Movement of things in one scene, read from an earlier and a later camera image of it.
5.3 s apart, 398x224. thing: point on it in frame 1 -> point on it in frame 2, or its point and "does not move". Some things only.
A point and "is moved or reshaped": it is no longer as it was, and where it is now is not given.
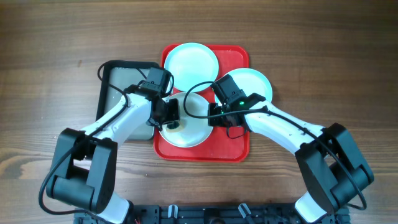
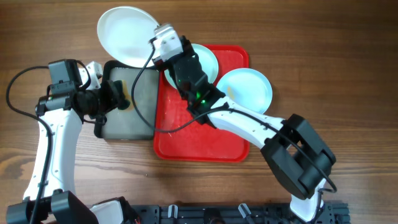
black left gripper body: (168, 112) -> (103, 101)
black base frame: (214, 214) does not move
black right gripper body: (222, 121) -> (188, 51)
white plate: (194, 130) -> (124, 33)
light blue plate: (250, 81) does not move
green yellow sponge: (175, 126) is moved or reshaped
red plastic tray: (223, 143) does not move
